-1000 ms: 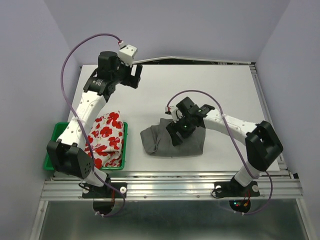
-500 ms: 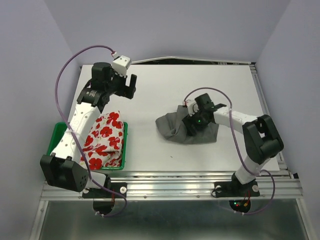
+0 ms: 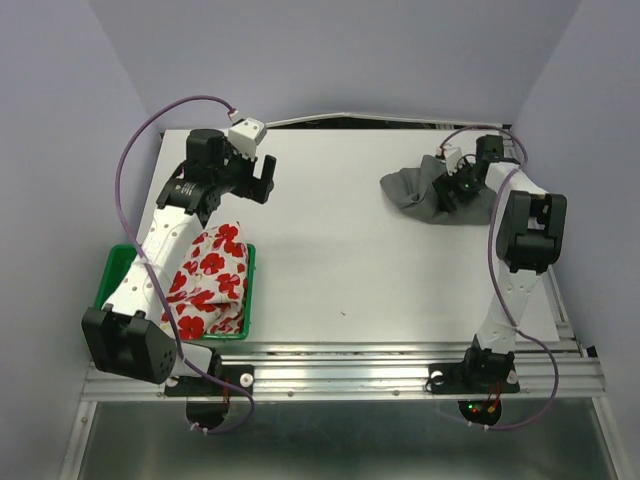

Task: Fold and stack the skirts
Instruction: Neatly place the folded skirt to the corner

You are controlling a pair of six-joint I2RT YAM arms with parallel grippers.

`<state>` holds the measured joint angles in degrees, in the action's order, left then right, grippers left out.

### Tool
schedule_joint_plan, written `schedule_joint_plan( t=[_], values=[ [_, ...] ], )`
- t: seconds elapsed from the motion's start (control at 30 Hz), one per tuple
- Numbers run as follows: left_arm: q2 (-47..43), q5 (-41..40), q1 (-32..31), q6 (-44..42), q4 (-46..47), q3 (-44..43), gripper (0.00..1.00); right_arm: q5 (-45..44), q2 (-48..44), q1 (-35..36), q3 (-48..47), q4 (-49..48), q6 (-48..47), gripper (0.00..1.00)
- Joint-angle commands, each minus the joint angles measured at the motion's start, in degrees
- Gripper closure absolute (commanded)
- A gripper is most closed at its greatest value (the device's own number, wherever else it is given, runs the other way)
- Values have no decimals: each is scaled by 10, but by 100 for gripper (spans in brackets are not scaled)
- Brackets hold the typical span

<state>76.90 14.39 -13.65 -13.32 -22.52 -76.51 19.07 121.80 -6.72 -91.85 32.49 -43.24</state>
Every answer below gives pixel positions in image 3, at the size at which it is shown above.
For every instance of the aluminium rail frame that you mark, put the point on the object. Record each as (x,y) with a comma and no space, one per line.
(355,411)

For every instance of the grey pleated skirt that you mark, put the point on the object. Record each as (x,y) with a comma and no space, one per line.
(411,191)

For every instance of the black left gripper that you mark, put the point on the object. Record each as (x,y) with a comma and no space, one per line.
(253,188)

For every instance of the green plastic tray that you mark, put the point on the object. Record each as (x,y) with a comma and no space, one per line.
(120,259)

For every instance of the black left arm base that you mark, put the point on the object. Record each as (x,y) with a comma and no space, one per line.
(216,407)

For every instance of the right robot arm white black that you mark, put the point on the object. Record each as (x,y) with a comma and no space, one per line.
(526,231)

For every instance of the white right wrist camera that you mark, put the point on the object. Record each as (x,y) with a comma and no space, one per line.
(450,157)

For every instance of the white red floral skirt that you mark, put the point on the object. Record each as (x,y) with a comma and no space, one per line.
(208,293)

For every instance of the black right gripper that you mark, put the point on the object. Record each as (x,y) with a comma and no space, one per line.
(445,184)

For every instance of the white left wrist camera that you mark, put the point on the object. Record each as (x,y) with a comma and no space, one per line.
(246,135)

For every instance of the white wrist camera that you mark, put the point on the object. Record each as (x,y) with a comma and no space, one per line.
(246,135)
(450,157)

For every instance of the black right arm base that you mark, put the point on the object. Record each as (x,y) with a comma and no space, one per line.
(479,379)

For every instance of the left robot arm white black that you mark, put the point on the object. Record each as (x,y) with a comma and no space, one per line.
(125,335)

